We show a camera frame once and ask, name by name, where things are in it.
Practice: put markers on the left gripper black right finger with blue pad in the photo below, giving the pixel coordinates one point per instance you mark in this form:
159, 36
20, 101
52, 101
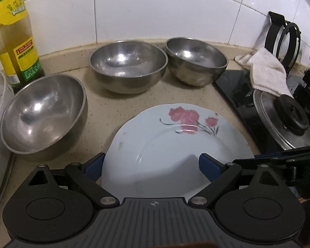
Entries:
223, 179

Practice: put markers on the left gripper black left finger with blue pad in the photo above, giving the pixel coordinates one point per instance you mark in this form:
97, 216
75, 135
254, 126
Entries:
84, 177

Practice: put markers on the white floral plate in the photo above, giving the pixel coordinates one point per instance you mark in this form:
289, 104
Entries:
156, 154

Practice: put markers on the large steel bowl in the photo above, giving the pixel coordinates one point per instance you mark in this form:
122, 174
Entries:
46, 118

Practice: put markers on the small steel bowl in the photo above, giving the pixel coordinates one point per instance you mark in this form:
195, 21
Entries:
194, 62

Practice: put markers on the steel pot lid black knob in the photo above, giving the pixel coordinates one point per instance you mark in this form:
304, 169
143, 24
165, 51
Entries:
284, 119

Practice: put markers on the black induction cooktop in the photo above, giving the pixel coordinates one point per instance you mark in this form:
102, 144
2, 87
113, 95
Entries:
235, 87

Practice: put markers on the white dish cloth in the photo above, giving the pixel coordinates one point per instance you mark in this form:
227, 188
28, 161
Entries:
266, 72

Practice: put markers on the green yellow sauce bottle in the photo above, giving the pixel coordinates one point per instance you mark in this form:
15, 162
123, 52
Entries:
18, 53

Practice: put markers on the black ring wall rack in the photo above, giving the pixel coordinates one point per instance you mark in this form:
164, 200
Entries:
283, 40

